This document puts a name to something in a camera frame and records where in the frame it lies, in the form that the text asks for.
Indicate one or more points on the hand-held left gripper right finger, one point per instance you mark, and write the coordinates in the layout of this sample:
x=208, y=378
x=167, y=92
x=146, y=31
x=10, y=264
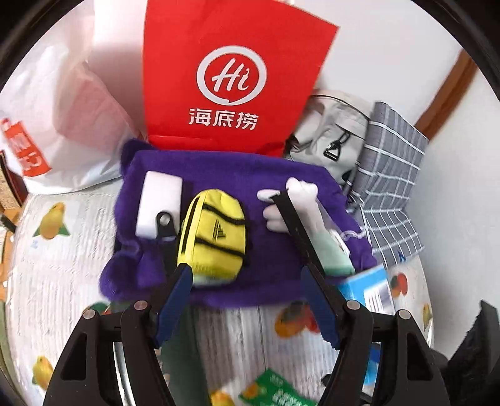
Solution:
x=320, y=308

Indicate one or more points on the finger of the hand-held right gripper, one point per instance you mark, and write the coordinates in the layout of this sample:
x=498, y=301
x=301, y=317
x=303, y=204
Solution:
x=291, y=222
x=165, y=224

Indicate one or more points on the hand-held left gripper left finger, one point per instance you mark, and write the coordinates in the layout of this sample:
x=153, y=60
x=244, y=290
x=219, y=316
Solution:
x=174, y=304

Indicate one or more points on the white sponge block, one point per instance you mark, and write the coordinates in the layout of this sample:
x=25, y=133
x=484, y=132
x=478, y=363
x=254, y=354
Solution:
x=156, y=195

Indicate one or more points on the white plush rabbit toy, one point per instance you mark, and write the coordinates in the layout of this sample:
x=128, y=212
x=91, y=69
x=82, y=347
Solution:
x=304, y=191

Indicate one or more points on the purple plush towel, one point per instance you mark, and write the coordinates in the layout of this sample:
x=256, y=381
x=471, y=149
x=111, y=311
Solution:
x=254, y=273

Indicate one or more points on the clear plastic bag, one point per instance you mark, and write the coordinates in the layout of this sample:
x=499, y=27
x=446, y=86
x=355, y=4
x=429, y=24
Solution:
x=336, y=226

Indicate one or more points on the blue tissue box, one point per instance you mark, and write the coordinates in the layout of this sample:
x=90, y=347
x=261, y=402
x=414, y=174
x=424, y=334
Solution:
x=367, y=285

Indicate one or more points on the green snack packet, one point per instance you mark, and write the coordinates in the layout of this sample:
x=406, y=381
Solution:
x=281, y=390

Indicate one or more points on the fruit print tablecloth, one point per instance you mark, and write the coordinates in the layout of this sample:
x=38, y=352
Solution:
x=70, y=273

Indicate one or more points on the grey checked cloth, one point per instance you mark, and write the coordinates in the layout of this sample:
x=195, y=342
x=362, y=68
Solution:
x=390, y=175

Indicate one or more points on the beige backpack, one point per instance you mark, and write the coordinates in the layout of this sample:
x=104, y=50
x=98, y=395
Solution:
x=332, y=117

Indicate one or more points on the white plastic shopping bag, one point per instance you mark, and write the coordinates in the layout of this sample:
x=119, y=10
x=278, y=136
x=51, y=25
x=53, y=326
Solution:
x=78, y=117

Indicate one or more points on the dark cloth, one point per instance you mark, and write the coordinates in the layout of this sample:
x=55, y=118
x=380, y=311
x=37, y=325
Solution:
x=476, y=351

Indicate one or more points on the red paper bag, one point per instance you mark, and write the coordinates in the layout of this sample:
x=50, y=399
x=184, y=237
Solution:
x=234, y=58

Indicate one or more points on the brown wooden door frame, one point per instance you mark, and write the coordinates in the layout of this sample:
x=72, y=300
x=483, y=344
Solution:
x=449, y=97

